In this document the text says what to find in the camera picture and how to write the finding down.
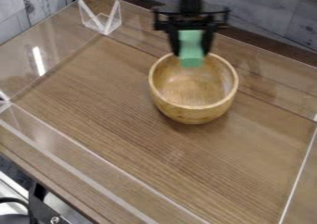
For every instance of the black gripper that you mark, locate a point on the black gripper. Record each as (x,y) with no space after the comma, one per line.
(168,19)

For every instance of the green rectangular stick block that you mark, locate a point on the green rectangular stick block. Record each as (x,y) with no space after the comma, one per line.
(190,51)

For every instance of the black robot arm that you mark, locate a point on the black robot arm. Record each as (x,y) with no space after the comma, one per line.
(190,6)

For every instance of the round wooden bowl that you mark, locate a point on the round wooden bowl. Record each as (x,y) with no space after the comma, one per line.
(192,95)

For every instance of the clear acrylic tray walls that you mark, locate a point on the clear acrylic tray walls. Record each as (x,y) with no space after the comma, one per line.
(80,127)

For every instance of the clear acrylic corner bracket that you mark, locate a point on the clear acrylic corner bracket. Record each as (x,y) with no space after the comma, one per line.
(101,23)

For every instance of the black metal table bracket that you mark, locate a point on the black metal table bracket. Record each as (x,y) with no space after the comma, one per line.
(41,213)

